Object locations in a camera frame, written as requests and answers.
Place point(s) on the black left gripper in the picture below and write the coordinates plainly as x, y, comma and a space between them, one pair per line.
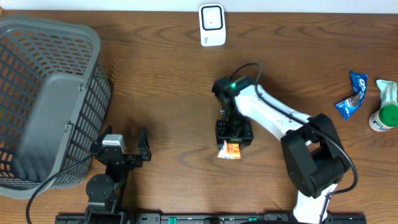
144, 153

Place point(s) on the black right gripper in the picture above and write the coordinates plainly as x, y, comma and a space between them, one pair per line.
245, 139

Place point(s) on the orange tissue pack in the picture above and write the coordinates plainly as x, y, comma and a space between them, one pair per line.
229, 151

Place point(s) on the blue Oreo cookie pack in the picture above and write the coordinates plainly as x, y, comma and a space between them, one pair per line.
349, 106

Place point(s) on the green lid jar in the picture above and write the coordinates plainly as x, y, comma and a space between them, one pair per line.
384, 119

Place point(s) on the light blue wet wipes pack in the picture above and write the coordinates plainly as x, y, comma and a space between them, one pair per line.
388, 90

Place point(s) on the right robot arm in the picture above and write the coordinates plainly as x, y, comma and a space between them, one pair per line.
313, 153

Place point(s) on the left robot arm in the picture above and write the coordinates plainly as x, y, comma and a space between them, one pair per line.
106, 191

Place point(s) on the grey plastic mesh basket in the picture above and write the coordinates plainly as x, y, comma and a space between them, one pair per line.
54, 97

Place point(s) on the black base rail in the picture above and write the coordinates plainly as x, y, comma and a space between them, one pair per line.
155, 218

